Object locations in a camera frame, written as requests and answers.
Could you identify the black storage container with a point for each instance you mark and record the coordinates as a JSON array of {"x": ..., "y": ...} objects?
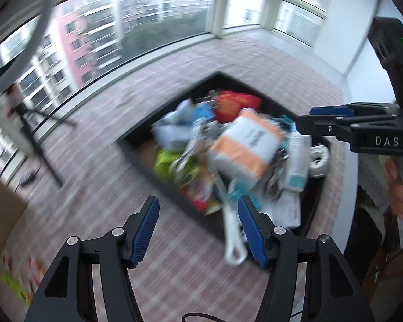
[{"x": 198, "y": 89}]

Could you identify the person's right forearm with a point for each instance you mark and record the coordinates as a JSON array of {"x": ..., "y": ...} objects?
[{"x": 371, "y": 174}]

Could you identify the black tripod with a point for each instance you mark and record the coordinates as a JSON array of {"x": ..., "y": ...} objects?
[{"x": 37, "y": 144}]

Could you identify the white paper leaflet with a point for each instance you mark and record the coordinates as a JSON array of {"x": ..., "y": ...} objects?
[{"x": 285, "y": 208}]

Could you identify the green snack bag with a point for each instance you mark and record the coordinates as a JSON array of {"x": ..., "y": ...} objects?
[{"x": 164, "y": 164}]

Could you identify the white tape roll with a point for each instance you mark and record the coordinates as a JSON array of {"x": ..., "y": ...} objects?
[{"x": 319, "y": 161}]

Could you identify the blue white packet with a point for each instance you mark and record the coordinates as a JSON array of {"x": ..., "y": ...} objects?
[{"x": 174, "y": 124}]

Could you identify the orange white cardboard box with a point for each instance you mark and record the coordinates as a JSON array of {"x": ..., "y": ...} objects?
[{"x": 245, "y": 147}]

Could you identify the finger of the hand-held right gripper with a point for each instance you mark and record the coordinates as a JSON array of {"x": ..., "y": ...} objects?
[
  {"x": 319, "y": 125},
  {"x": 329, "y": 110}
]

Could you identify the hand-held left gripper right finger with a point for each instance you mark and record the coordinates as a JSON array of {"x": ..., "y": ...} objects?
[{"x": 252, "y": 234}]

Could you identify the white teal tube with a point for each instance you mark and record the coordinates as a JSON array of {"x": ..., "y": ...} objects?
[{"x": 297, "y": 161}]

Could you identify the red yellow snack packet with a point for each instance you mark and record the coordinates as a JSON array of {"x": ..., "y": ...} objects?
[{"x": 201, "y": 198}]

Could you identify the person's body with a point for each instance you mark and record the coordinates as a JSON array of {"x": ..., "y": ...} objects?
[{"x": 369, "y": 241}]

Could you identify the curved bay window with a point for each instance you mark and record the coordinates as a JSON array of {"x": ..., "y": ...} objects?
[{"x": 144, "y": 23}]

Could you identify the red white snack packet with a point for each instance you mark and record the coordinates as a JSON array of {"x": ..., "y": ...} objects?
[{"x": 36, "y": 270}]

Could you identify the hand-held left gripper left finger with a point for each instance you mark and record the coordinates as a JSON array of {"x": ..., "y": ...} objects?
[{"x": 144, "y": 234}]

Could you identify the red snack bag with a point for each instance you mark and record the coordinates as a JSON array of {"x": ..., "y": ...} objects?
[{"x": 231, "y": 105}]

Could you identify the beige wardrobe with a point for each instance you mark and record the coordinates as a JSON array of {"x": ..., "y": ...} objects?
[{"x": 1, "y": 214}]

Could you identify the person's right hand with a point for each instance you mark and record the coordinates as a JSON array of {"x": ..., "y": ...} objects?
[{"x": 399, "y": 194}]

